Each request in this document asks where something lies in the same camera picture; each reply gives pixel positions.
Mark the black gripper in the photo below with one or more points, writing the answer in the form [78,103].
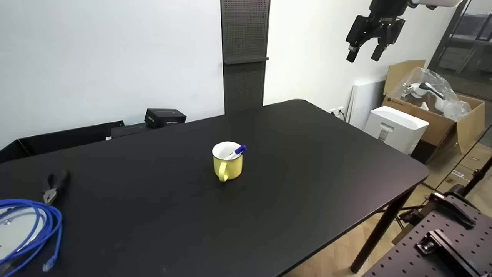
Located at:
[388,10]

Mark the white pen with blue cap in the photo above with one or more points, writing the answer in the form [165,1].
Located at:
[240,150]

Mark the white flat panel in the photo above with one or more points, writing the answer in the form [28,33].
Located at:
[363,101]

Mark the clear plastic bag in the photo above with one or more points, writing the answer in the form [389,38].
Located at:
[435,89]

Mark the black framed glass door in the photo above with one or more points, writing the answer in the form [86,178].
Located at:
[461,52]

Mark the white boxy device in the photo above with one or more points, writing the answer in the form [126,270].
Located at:
[394,126]

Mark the dark grey pillar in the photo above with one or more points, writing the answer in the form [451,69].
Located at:
[245,52]

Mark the open cardboard box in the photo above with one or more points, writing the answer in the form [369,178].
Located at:
[469,126]

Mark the black slanted stand bar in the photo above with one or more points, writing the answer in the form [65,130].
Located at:
[478,178]

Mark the yellow enamel mug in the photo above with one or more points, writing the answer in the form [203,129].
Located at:
[231,167]

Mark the black table leg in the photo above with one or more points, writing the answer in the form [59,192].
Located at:
[378,232]

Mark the small black box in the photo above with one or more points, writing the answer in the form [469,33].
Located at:
[163,118]

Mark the dark perforated breadboard plate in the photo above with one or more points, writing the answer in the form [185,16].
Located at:
[400,263]

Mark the flat black case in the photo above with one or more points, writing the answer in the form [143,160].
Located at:
[128,130]

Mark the long black low cabinet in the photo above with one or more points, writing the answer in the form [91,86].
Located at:
[62,136]

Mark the black pliers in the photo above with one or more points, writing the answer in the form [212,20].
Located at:
[51,195]

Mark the grey round disc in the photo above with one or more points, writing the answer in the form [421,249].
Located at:
[12,233]

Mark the white wall socket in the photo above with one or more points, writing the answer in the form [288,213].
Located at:
[338,113]

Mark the black metal bracket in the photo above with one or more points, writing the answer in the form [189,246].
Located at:
[446,247]

